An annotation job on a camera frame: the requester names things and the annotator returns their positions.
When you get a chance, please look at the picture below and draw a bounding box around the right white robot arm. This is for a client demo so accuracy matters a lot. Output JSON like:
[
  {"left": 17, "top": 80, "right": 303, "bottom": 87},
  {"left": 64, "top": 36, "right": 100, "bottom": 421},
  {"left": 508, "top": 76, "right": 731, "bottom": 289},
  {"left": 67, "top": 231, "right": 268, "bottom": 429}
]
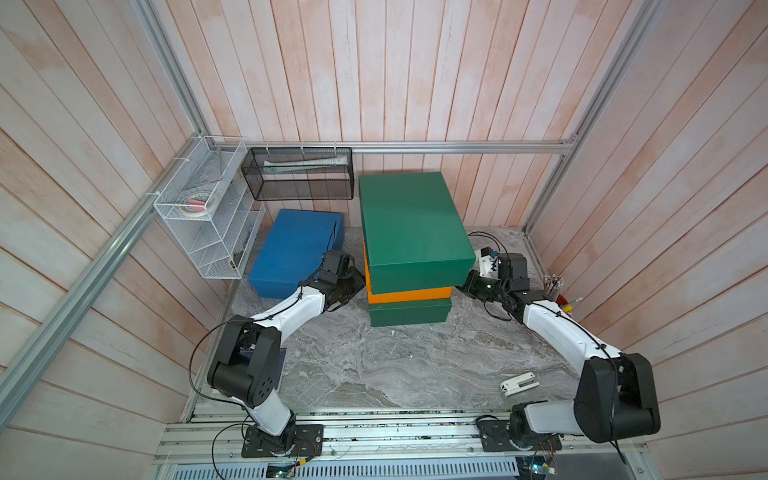
[{"left": 459, "top": 248, "right": 661, "bottom": 451}]

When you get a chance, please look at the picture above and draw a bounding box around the tape roll in shelf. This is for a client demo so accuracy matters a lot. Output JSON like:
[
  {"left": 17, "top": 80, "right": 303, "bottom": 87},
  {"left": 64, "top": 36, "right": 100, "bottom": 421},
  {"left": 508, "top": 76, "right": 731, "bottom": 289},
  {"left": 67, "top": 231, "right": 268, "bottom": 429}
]
[{"left": 178, "top": 190, "right": 217, "bottom": 218}]

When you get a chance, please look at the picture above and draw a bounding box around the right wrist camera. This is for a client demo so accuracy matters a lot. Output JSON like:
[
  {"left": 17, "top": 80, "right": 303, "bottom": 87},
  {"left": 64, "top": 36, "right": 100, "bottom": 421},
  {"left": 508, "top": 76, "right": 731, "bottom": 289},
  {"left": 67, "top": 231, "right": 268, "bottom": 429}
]
[{"left": 475, "top": 247, "right": 499, "bottom": 279}]

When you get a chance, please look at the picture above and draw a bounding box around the black mesh wall basket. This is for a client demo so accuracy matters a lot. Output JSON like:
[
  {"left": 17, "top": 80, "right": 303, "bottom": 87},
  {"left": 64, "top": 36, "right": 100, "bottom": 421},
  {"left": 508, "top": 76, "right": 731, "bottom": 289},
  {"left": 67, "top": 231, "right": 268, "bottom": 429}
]
[{"left": 240, "top": 146, "right": 355, "bottom": 201}]

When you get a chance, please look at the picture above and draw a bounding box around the dark blue notebook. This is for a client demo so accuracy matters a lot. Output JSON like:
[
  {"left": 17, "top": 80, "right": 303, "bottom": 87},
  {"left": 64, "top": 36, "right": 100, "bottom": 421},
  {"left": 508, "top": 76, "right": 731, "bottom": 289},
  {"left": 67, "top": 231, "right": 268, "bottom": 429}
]
[{"left": 276, "top": 347, "right": 287, "bottom": 383}]

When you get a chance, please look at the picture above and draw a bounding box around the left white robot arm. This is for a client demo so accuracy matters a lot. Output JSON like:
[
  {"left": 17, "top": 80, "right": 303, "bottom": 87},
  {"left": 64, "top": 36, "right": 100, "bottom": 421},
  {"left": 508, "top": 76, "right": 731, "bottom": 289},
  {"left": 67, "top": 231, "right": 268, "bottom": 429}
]
[{"left": 207, "top": 250, "right": 365, "bottom": 459}]

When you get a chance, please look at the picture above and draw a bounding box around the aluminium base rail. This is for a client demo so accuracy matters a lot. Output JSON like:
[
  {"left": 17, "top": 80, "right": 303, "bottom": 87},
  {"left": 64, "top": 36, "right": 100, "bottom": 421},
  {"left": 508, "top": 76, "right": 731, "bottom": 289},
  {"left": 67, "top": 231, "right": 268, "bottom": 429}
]
[{"left": 149, "top": 406, "right": 661, "bottom": 479}]

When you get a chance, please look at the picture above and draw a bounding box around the paper in mesh basket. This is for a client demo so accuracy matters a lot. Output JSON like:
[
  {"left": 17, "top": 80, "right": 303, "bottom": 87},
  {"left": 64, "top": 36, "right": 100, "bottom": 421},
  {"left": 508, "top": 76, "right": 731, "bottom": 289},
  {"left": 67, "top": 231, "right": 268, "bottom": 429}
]
[{"left": 261, "top": 156, "right": 348, "bottom": 175}]

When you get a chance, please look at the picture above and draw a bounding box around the orange shoebox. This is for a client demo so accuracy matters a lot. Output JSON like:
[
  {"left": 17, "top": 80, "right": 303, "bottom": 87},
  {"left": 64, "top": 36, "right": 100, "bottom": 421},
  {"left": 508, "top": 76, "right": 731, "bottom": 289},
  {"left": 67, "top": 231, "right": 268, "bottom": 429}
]
[{"left": 363, "top": 245, "right": 453, "bottom": 304}]

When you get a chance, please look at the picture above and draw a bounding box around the blue shoebox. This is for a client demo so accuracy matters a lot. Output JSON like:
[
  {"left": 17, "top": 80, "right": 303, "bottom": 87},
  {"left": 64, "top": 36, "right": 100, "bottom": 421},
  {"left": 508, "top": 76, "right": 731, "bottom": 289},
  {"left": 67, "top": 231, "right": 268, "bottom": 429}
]
[{"left": 248, "top": 209, "right": 345, "bottom": 300}]

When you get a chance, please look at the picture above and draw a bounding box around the white stapler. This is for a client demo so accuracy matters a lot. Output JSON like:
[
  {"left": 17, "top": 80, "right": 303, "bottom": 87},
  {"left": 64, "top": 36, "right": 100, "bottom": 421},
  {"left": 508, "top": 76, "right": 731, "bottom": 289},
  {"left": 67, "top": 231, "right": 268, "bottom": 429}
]
[{"left": 500, "top": 372, "right": 540, "bottom": 397}]

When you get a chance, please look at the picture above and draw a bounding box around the white wire wall shelf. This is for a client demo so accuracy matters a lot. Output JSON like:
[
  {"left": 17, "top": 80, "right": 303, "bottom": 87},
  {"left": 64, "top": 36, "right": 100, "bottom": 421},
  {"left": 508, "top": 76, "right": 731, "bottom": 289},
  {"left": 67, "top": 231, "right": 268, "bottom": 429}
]
[{"left": 154, "top": 136, "right": 265, "bottom": 280}]

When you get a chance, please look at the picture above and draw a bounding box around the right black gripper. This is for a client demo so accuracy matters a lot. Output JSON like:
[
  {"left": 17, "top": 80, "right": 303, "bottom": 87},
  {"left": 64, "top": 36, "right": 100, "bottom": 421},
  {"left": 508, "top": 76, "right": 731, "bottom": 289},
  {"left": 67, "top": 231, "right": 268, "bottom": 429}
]
[{"left": 449, "top": 271, "right": 508, "bottom": 305}]

